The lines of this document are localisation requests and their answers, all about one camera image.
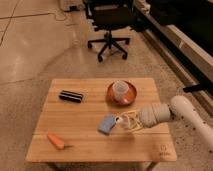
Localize long dark workbench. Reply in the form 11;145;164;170
133;0;213;95

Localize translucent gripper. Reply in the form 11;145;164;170
120;110;144;132

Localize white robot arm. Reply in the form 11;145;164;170
116;96;213;151

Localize orange plate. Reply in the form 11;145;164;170
106;81;137;106

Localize black striped eraser block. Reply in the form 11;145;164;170
59;90;83;103

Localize wooden table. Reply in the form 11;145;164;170
26;78;177;163

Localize clear plastic cup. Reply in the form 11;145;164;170
112;80;129;101

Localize clear plastic bottle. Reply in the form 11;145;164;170
115;114;137;130

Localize blue sponge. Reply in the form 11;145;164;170
98;115;116;135

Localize orange toy carrot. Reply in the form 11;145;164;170
47;133;70;150

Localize black office chair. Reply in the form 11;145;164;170
83;0;140;63

